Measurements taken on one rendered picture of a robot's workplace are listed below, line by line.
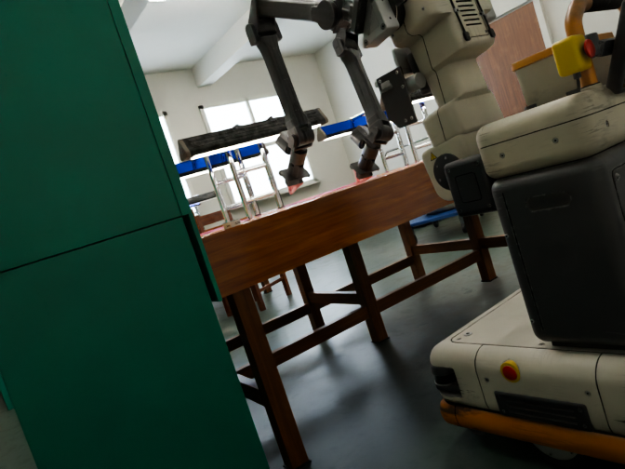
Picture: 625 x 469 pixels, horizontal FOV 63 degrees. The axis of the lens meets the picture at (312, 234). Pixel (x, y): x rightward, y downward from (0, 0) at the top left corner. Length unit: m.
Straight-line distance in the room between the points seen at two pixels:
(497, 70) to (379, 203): 5.14
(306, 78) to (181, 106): 2.31
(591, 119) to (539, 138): 0.10
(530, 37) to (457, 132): 5.22
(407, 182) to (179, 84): 6.05
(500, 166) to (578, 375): 0.47
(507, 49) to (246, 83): 3.75
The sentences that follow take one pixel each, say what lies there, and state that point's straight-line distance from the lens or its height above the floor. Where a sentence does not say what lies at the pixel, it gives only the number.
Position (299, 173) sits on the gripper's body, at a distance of 1.82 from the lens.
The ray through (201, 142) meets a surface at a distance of 1.89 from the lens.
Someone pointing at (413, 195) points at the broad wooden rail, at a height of 0.66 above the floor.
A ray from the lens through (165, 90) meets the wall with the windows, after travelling 7.59.
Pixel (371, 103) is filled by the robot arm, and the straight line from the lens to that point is 1.90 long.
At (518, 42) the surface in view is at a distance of 6.69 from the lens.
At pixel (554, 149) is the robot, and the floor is 0.72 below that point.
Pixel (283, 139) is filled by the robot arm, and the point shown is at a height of 1.00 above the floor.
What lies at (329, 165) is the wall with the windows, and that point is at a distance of 8.60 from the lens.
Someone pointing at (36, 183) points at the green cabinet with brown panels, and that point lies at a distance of 1.41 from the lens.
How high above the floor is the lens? 0.79
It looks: 4 degrees down
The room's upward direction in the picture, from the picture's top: 18 degrees counter-clockwise
